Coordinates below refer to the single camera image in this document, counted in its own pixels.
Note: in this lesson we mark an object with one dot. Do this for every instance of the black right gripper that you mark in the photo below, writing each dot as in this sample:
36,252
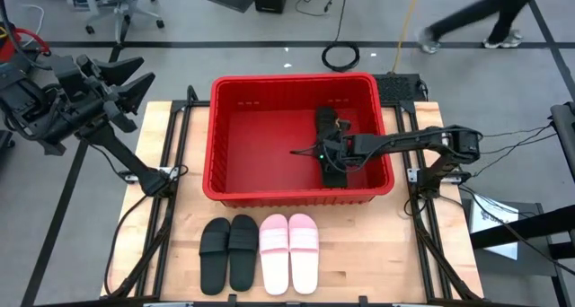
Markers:
337,152

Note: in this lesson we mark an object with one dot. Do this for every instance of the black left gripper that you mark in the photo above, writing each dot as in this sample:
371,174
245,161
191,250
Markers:
90,91

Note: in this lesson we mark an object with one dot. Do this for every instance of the pink slide sandal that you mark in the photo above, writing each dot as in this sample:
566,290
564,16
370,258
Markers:
274,271
303,271

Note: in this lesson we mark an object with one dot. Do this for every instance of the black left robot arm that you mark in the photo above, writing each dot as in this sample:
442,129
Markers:
117,151

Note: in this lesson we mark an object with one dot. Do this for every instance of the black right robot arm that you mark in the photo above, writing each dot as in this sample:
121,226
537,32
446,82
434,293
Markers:
404,141

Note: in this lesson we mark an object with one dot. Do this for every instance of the red plastic bin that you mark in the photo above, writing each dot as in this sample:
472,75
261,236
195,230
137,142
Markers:
269,163

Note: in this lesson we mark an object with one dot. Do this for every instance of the black perforated box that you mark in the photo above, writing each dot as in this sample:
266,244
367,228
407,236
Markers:
395,88

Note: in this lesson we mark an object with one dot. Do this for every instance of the black wheeled furniture foot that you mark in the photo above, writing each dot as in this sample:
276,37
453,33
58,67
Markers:
3,138

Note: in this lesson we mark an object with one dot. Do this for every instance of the person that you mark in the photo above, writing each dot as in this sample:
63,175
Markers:
476,11

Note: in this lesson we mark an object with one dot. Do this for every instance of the dark side table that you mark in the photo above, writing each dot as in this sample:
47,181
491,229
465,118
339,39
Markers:
539,226

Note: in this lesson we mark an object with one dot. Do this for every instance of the dark grey side furniture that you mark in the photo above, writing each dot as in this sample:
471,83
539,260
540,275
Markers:
563,132

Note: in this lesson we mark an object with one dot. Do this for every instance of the black metal table frame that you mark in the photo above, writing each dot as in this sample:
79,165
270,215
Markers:
179,106

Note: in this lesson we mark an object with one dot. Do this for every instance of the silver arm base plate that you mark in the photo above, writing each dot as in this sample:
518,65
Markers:
412,176
166,169

